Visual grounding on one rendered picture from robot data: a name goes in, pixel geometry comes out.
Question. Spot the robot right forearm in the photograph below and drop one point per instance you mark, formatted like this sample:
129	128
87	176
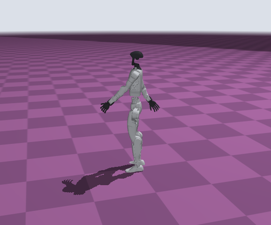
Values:
145	94

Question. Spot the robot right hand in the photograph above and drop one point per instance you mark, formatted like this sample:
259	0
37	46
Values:
153	104

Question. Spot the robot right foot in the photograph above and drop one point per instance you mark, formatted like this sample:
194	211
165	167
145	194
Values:
141	162

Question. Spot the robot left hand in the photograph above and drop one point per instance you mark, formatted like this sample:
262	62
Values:
105	106

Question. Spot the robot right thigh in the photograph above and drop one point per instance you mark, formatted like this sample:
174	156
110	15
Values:
137	132

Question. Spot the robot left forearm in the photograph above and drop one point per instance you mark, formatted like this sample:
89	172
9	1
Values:
117	95

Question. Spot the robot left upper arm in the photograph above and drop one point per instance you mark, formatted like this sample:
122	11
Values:
134	76

